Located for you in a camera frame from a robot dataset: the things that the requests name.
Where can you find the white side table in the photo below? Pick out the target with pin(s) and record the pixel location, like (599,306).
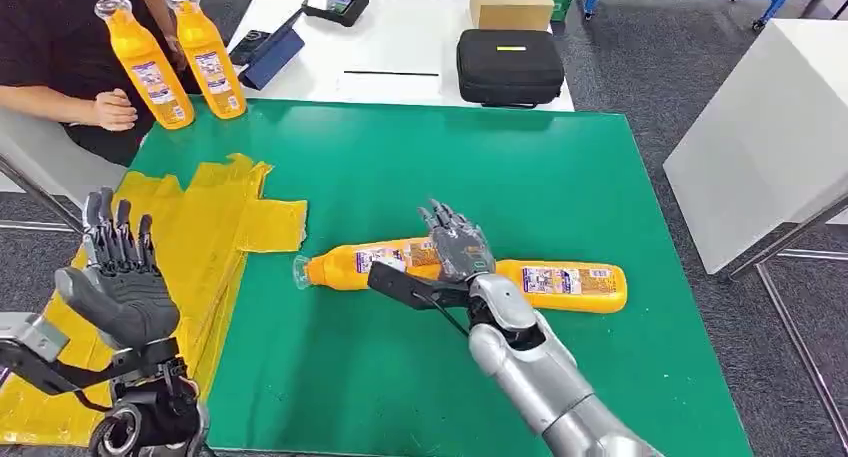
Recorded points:
(755,142)

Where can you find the person's left hand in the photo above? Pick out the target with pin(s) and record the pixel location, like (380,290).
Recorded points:
(173,51)

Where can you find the blue tablet folder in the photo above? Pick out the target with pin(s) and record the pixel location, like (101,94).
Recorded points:
(275,58)

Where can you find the person's right hand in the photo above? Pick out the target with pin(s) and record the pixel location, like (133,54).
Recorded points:
(114,111)

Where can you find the black handheld controller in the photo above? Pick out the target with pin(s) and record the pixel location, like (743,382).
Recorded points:
(334,3)

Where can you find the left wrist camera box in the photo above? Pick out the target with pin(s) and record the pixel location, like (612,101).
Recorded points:
(33,335)

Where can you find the cardboard box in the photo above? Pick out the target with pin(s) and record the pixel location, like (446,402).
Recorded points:
(510,2)

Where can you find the green table mat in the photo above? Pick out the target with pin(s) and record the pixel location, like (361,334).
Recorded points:
(411,176)

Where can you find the black phone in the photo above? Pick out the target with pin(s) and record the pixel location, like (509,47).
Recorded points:
(248,46)

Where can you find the orange drink bottle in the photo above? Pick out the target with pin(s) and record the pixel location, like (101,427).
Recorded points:
(208,56)
(149,70)
(331,268)
(570,288)

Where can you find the person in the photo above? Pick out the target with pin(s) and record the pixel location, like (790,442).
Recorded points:
(53,36)

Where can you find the black carrying case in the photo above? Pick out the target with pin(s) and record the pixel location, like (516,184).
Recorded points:
(510,70)

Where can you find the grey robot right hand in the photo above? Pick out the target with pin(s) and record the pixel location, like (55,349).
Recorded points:
(460,248)

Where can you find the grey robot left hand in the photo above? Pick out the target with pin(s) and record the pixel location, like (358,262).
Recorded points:
(126,295)

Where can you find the yellow sheet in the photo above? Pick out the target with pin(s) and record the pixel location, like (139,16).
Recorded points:
(199,229)

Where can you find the pale table with dark edge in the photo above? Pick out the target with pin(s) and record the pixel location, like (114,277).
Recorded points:
(33,149)

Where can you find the thin black strip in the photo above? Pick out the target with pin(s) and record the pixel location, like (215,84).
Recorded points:
(391,74)

